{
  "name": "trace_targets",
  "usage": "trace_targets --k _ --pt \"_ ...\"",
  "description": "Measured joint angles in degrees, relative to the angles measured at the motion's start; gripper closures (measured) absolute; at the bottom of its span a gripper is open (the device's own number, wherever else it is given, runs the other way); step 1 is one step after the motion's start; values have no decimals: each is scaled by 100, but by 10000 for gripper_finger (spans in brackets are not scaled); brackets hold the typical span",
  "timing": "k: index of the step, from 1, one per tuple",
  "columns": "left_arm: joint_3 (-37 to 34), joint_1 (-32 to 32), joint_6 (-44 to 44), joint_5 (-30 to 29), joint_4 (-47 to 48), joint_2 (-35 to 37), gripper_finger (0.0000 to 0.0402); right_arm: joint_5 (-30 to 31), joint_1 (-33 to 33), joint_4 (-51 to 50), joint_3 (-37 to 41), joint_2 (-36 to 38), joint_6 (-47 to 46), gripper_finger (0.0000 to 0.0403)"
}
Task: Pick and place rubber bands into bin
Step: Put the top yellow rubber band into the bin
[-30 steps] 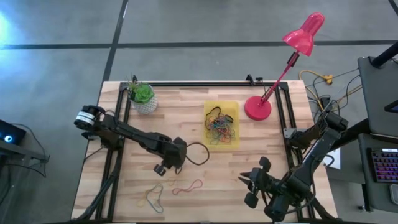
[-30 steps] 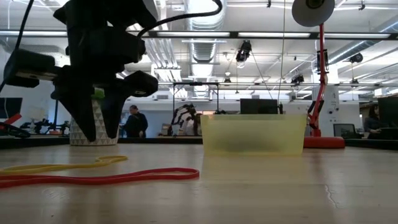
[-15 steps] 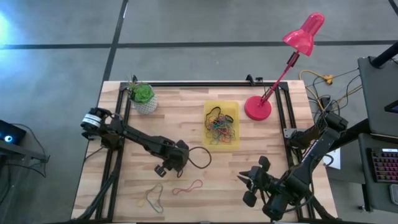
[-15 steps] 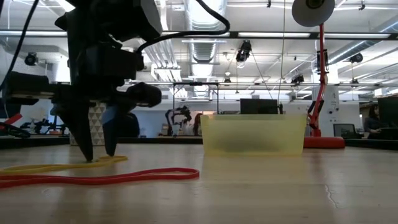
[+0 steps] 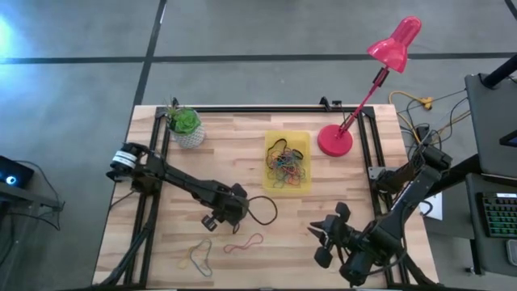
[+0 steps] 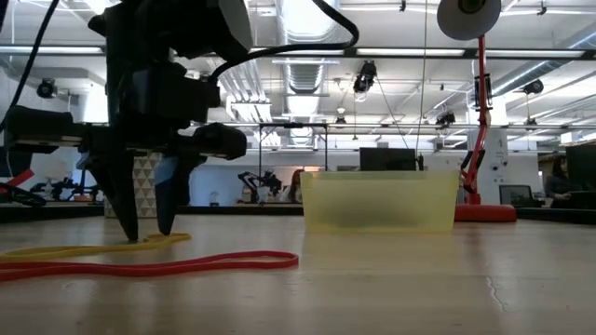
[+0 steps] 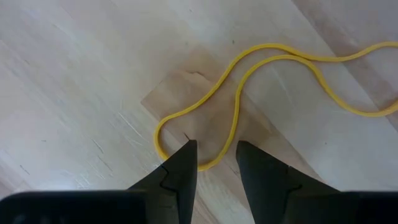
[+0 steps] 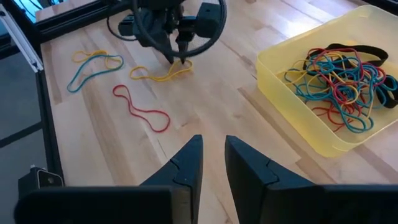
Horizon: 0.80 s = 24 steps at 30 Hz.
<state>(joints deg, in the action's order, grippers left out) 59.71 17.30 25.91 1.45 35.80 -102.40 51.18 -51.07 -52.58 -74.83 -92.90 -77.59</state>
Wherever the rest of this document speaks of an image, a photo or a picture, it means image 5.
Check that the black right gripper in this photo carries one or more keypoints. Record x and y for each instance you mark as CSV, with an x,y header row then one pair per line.
x,y
338,242

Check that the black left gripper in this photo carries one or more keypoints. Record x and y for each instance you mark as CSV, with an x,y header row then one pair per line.
x,y
230,210

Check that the yellow translucent plastic bin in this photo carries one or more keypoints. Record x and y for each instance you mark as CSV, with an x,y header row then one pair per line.
x,y
268,186

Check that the black rubber band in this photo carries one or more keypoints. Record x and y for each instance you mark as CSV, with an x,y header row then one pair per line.
x,y
278,140

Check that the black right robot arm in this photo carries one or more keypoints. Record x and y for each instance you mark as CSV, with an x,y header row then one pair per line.
x,y
412,194

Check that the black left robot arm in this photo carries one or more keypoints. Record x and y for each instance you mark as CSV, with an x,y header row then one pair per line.
x,y
182,182

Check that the yellow rubber band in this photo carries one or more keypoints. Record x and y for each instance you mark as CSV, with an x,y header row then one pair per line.
x,y
180,264

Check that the red desk lamp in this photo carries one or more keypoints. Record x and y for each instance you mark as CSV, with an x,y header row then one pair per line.
x,y
334,140

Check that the succulent in white patterned pot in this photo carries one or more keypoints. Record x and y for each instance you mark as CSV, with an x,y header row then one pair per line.
x,y
186,121

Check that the white paper sheet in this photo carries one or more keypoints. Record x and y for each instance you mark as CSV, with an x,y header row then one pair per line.
x,y
436,210

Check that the black table clamp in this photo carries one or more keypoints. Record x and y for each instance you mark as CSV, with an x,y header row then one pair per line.
x,y
113,175
324,103

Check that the black power adapter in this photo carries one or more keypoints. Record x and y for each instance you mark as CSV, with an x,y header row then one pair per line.
x,y
423,132

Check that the black backlit keyboard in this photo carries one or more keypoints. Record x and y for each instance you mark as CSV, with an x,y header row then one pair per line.
x,y
501,216

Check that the grey computer mouse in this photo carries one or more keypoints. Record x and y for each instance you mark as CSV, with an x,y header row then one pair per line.
x,y
513,252

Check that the grey metal stand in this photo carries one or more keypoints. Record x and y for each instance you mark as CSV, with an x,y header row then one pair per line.
x,y
24,196

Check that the dark grey side desk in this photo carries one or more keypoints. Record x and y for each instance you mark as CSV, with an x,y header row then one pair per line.
x,y
493,121

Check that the black box with blue light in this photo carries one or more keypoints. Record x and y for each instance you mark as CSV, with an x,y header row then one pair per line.
x,y
20,174

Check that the tablet with blue screen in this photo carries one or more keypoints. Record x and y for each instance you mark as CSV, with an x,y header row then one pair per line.
x,y
511,139

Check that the black pole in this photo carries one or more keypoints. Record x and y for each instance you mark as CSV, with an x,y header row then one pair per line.
x,y
501,72

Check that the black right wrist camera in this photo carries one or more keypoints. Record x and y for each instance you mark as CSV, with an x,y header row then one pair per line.
x,y
353,240

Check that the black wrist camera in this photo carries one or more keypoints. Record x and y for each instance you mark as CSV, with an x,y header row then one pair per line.
x,y
240,191
353,240

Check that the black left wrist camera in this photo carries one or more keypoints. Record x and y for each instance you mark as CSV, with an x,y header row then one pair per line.
x,y
240,191

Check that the black aluminium table frame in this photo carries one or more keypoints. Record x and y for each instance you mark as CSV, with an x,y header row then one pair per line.
x,y
262,109

